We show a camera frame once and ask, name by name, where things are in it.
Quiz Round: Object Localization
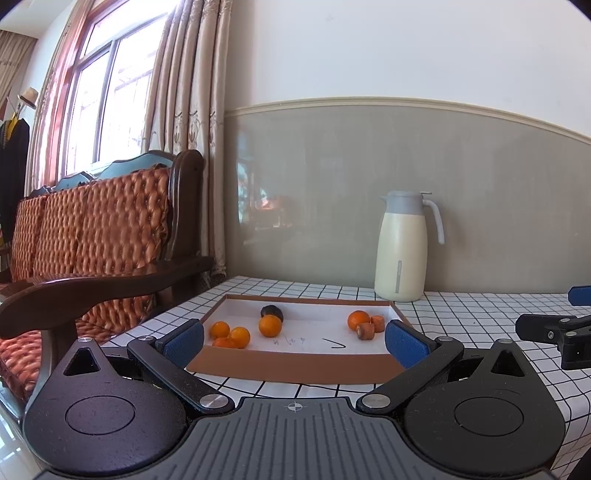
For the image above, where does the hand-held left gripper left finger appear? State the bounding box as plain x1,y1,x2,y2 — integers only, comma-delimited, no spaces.
52,318,236,414

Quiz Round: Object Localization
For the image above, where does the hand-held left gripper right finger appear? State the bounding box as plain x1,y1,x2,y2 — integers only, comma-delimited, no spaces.
356,318,537,414

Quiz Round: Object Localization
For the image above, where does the brown cardboard box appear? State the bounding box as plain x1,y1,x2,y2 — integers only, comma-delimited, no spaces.
185,294,419,385

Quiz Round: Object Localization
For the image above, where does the black checked white tablecloth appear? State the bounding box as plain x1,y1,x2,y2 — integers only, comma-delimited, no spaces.
99,276,591,480

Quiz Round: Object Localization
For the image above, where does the cream thermos jug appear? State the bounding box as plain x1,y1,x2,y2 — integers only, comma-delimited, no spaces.
374,191,446,302

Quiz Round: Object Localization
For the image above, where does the wooden chair orange cushion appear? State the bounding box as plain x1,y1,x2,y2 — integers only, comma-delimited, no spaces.
0,149,216,416

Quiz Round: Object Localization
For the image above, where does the orange woven back cushion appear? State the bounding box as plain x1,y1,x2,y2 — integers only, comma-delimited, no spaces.
9,167,174,283

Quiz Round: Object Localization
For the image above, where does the orange woven seat cushion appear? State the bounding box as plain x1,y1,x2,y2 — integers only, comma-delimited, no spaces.
0,295,155,403

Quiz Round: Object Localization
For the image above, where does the dark hanging coat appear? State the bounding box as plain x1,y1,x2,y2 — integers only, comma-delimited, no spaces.
0,117,31,250

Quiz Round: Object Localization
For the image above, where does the window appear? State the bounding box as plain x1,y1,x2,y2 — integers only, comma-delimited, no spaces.
46,0,181,185

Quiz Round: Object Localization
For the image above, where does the beige patterned curtain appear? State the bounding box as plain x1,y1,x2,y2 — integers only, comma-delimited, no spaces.
139,0,232,296

